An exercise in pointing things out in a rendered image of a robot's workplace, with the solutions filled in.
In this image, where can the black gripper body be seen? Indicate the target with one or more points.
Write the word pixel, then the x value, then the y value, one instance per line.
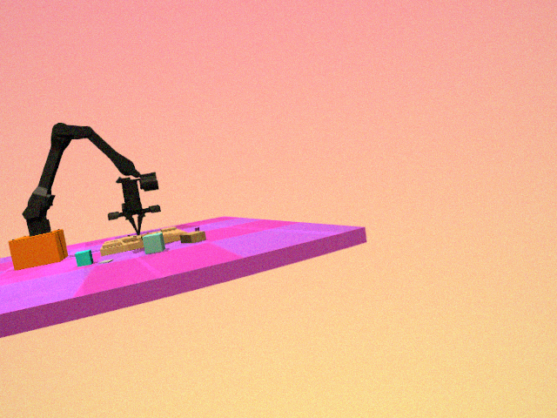
pixel 133 203

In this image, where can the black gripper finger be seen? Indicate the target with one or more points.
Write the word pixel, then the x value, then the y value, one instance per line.
pixel 140 220
pixel 134 224

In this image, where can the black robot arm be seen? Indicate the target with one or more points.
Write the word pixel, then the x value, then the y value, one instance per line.
pixel 62 134

